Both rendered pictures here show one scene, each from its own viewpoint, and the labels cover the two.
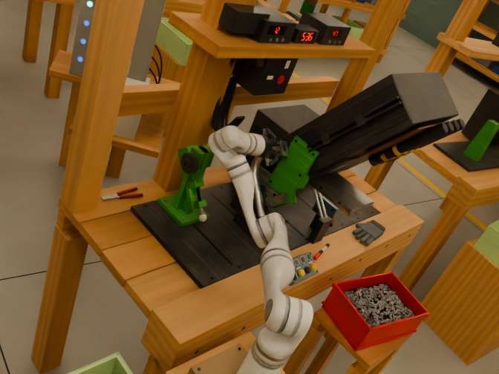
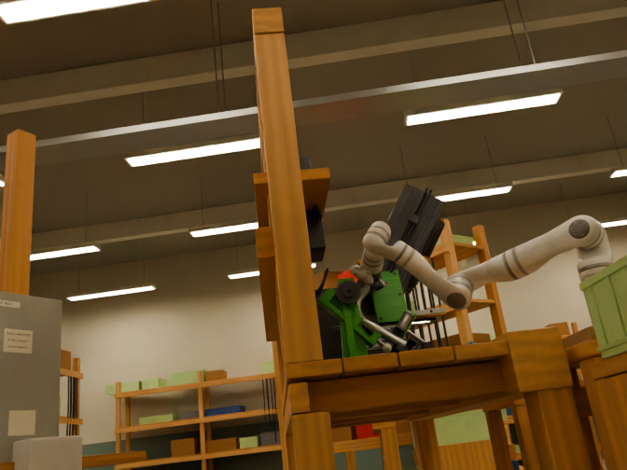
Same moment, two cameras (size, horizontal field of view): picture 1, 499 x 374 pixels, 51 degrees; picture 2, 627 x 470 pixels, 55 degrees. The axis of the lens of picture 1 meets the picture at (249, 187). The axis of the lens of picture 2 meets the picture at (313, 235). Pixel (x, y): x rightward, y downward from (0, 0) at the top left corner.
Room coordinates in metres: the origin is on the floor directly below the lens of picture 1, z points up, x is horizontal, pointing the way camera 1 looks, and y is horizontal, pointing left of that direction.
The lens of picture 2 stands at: (0.16, 1.44, 0.68)
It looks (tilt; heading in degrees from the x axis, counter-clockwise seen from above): 20 degrees up; 320
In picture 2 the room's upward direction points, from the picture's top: 7 degrees counter-clockwise
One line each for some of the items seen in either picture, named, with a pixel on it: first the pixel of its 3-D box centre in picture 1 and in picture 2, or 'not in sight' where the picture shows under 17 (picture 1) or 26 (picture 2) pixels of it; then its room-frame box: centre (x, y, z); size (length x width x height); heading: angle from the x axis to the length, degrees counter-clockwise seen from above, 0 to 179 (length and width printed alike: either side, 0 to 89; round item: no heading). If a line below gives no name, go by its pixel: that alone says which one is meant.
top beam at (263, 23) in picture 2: not in sight; (271, 142); (1.96, 0.12, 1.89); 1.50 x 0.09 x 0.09; 146
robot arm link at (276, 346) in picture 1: (284, 327); (589, 246); (0.94, -0.21, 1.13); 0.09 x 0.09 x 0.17; 12
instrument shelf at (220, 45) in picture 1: (284, 38); (289, 225); (1.93, 0.09, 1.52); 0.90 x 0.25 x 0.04; 146
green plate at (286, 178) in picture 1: (297, 167); (386, 298); (1.69, -0.13, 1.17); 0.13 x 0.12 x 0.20; 146
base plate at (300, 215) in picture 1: (272, 211); not in sight; (1.79, -0.12, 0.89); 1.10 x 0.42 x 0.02; 146
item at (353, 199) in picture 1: (323, 178); (391, 321); (1.80, -0.25, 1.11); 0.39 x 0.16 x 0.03; 56
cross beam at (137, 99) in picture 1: (240, 92); (268, 298); (1.99, 0.18, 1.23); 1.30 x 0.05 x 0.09; 146
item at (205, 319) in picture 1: (315, 268); (456, 389); (1.63, -0.36, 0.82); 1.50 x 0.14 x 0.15; 146
